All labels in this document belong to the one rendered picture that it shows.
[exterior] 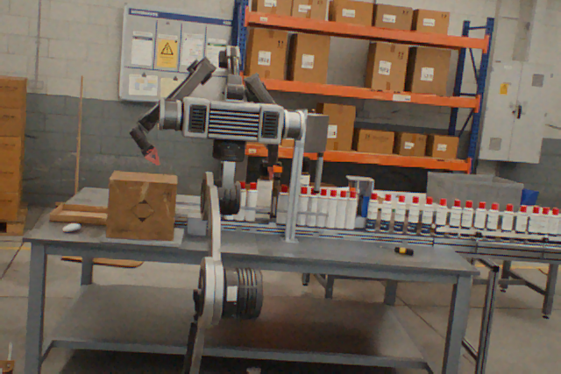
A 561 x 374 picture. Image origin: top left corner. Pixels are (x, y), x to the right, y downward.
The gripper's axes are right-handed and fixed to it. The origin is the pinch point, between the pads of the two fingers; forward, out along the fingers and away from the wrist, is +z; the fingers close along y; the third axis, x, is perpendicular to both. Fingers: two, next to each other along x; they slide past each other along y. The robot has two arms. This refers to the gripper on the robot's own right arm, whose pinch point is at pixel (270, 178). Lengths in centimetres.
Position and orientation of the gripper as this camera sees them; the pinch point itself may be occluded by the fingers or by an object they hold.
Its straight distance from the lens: 363.4
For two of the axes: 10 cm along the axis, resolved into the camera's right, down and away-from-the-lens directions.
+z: -0.9, 9.8, 1.5
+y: -9.9, -0.7, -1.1
